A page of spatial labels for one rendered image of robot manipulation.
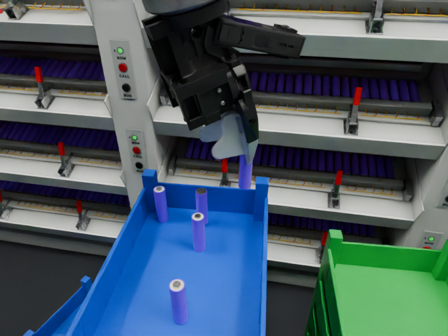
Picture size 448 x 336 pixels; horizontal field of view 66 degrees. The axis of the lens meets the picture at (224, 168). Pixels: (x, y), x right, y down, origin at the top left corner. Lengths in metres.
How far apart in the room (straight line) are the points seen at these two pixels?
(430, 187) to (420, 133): 0.12
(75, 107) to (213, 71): 0.56
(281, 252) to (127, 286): 0.57
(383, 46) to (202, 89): 0.41
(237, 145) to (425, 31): 0.42
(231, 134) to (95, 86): 0.53
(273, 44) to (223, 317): 0.33
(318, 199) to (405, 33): 0.40
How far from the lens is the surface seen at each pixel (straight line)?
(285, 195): 0.86
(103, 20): 0.75
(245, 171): 0.48
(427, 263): 0.67
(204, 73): 0.37
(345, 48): 0.68
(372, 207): 0.88
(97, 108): 0.86
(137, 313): 0.47
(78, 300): 1.11
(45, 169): 1.06
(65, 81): 0.93
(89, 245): 1.22
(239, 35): 0.38
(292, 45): 0.41
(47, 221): 1.20
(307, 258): 0.99
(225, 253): 0.52
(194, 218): 0.48
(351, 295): 0.61
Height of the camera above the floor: 0.87
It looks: 34 degrees down
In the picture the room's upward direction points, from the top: straight up
